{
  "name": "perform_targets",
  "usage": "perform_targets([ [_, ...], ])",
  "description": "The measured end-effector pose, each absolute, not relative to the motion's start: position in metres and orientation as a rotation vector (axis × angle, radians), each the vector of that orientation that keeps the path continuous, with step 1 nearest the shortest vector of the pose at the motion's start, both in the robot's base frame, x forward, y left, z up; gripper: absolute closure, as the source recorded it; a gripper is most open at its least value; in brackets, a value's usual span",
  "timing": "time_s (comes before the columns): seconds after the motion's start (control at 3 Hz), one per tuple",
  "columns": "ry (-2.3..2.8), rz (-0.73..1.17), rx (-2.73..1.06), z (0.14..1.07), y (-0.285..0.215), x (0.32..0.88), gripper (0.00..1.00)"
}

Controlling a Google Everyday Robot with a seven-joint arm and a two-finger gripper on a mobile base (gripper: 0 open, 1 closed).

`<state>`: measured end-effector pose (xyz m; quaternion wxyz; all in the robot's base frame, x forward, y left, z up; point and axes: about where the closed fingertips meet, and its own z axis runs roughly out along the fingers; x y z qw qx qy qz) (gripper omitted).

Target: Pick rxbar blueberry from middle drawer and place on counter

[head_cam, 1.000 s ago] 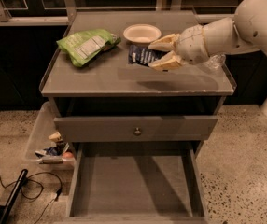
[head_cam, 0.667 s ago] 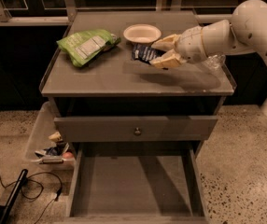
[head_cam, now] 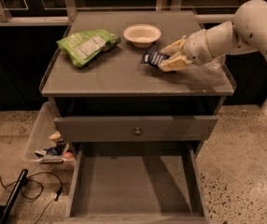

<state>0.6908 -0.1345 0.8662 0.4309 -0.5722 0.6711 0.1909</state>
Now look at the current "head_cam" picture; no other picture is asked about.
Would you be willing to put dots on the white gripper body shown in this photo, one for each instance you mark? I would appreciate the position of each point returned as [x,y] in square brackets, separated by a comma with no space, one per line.
[196,48]

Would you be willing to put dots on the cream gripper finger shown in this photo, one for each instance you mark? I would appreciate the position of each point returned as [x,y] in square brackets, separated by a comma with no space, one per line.
[174,47]
[176,62]

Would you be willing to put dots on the dark blue rxbar wrapper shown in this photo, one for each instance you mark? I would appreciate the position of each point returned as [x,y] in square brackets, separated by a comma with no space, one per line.
[153,58]

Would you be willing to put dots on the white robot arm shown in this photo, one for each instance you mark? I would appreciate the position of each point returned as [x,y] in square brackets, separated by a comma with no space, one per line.
[247,32]

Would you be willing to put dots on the closed grey upper drawer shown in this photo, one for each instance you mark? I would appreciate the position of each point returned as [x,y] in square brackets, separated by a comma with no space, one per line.
[121,129]

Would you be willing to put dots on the brass round drawer knob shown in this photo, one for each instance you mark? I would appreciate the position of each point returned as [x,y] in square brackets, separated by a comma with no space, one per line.
[137,131]

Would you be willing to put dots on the grey wooden drawer cabinet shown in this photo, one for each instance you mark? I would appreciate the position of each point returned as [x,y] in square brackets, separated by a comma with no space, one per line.
[117,84]

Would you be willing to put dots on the open grey middle drawer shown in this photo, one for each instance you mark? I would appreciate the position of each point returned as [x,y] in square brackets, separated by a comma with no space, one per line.
[136,183]

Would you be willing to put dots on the clear plastic water bottle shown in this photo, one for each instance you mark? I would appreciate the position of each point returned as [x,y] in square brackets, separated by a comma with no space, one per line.
[217,62]

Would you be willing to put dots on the white paper bowl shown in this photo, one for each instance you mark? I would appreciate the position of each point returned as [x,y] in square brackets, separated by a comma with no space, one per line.
[142,35]

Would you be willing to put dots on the green chip bag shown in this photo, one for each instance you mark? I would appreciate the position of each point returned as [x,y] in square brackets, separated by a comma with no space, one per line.
[83,46]

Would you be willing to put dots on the snack items in bin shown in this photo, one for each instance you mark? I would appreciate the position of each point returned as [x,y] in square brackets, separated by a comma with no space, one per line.
[59,153]

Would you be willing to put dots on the clear plastic storage bin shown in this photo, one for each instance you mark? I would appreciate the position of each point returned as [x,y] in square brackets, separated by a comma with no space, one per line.
[39,139]

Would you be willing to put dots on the black flat bar on floor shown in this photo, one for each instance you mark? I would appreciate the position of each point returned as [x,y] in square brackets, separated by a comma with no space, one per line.
[13,196]

